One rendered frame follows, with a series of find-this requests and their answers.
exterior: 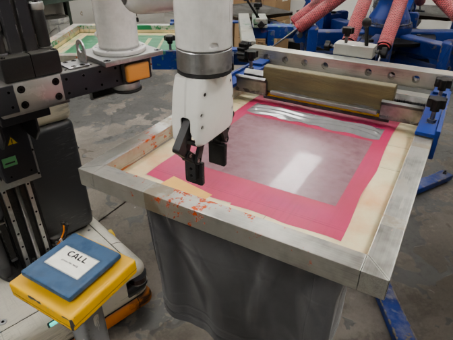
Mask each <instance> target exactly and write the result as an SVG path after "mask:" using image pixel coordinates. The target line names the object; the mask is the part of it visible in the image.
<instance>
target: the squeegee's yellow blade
mask: <svg viewBox="0 0 453 340"><path fill-rule="evenodd" d="M267 96H274V97H278V98H284V99H288V100H292V101H298V102H302V103H309V104H312V105H319V106H323V107H329V108H333V109H340V110H343V111H350V112H353V113H360V114H364V115H370V116H374V117H379V113H377V115H373V114H369V113H363V112H358V111H352V110H348V109H342V108H338V107H331V106H328V105H321V104H317V103H311V102H307V101H300V100H296V99H292V98H286V97H282V96H275V95H271V94H270V93H268V94H267Z"/></svg>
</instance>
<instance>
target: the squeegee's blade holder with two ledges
mask: <svg viewBox="0 0 453 340"><path fill-rule="evenodd" d="M270 94H271V95H275V96H282V97H286V98H292V99H296V100H300V101H307V102H311V103H317V104H321V105H328V106H331V107H338V108H342V109H348V110H352V111H358V112H363V113H369V114H373V115H377V113H378V109H371V108H367V107H360V106H356V105H350V104H346V103H339V102H335V101H328V100H324V99H320V98H313V97H310V96H303V95H299V94H292V93H288V92H281V91H277V90H271V91H270Z"/></svg>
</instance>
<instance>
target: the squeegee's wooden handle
mask: <svg viewBox="0 0 453 340"><path fill-rule="evenodd" d="M263 78H265V79H266V80H267V92H270V91H271V90H277V91H281V92H288V93H292V94H299V95H303V96H310V97H313V98H320V99H324V100H328V101H335V102H339V103H346V104H350V105H356V106H360V107H367V108H371V109H378V111H377V113H380V109H381V105H382V99H384V100H388V101H394V99H395V95H396V90H397V84H393V83H388V82H380V81H375V80H367V79H363V78H354V77H350V76H341V75H337V74H329V73H324V72H316V71H311V70H306V69H298V68H293V67H285V66H281V65H272V64H266V65H265V66H264V73H263Z"/></svg>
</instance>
